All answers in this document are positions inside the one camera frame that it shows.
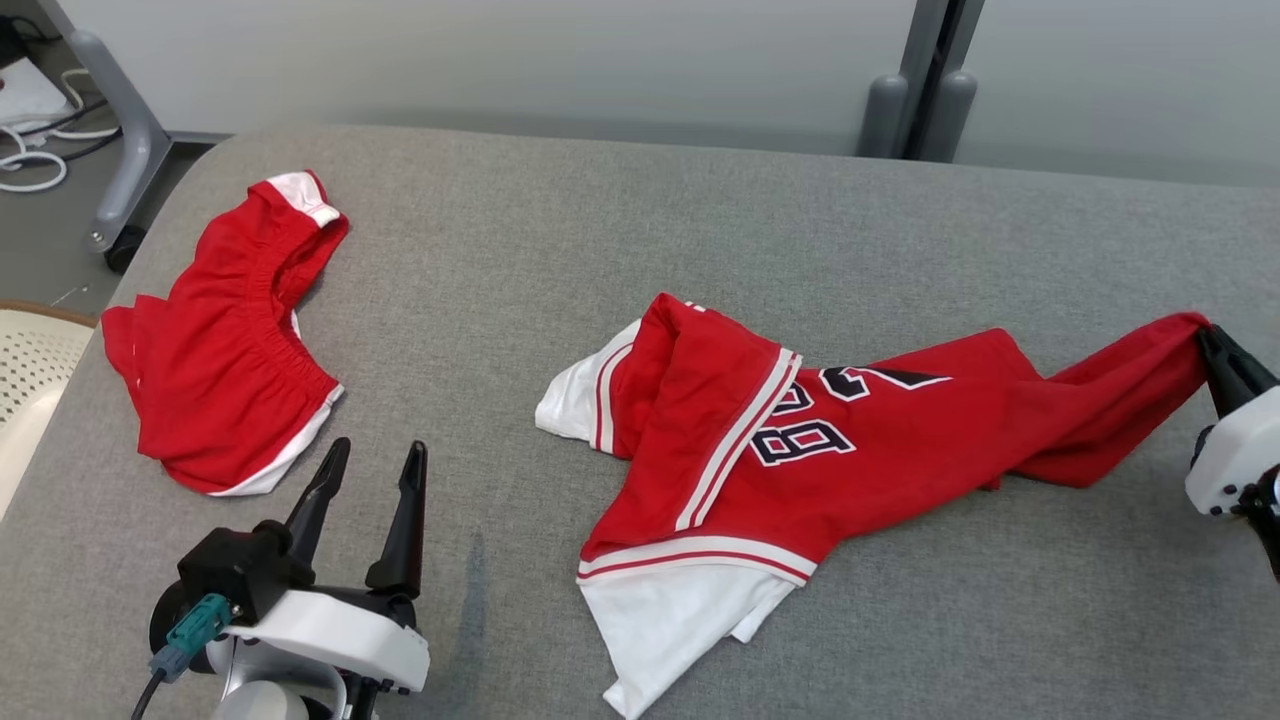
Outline grey partition post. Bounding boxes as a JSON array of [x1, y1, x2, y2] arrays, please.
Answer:
[[900, 0, 986, 163]]

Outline white perforated laundry basket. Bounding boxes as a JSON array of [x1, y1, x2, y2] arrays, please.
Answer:
[[0, 300, 98, 521]]

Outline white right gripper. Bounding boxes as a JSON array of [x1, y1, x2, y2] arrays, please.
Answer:
[[1185, 325, 1280, 581]]

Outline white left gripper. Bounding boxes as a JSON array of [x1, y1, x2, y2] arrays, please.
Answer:
[[148, 437, 431, 720]]

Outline black left camera cable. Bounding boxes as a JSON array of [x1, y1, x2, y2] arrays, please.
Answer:
[[130, 665, 169, 720]]

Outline grey cylindrical post bumper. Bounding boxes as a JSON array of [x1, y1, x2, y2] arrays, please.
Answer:
[[918, 70, 978, 164], [858, 73, 910, 159]]

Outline black floor cable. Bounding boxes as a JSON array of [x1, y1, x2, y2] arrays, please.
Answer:
[[0, 95, 126, 166]]

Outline grey metal desk leg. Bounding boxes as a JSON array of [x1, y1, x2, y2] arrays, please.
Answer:
[[40, 0, 173, 256]]

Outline red white basketball jersey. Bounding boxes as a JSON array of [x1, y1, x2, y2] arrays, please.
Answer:
[[535, 292, 1213, 720]]

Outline white coiled floor cable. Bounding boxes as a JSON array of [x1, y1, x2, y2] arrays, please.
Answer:
[[0, 68, 121, 194]]

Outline black castor wheel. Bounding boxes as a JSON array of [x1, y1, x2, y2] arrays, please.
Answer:
[[105, 225, 149, 274]]

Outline red white-trimmed shorts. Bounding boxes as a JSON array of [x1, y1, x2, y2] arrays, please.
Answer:
[[101, 170, 351, 497]]

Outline teal left camera connector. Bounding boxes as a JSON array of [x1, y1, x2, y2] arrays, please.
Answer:
[[150, 593, 233, 683]]

